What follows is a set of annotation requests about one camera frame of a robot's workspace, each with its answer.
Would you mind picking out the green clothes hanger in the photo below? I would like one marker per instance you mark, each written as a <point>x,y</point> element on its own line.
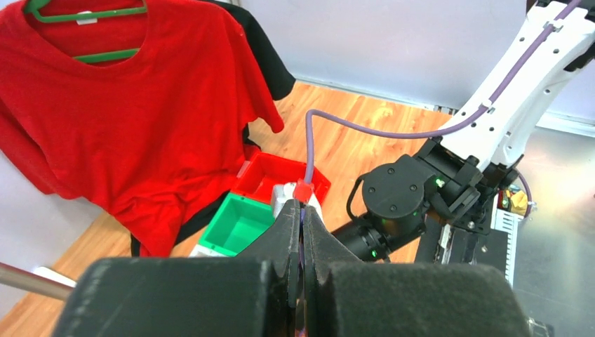
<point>92,32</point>

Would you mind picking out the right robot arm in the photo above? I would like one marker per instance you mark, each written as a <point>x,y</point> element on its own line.
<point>457,173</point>

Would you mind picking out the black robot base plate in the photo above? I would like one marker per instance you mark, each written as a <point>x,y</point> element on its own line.
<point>448,244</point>

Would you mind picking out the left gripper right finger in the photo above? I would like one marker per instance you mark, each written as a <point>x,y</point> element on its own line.
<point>320,249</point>

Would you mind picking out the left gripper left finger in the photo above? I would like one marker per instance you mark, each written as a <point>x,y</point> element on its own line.
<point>280,244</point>

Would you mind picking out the black t-shirt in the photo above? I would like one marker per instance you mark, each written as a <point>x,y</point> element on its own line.
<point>265,60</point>

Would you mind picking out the white plastic bin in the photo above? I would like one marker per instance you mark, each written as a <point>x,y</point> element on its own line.
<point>200,251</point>

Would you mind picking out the red t-shirt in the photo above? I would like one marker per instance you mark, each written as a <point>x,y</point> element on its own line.
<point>48,111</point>

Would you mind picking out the green plastic bin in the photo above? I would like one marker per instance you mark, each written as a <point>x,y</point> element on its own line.
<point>237,224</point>

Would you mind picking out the red plastic bin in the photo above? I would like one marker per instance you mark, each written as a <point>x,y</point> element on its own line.
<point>262,172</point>

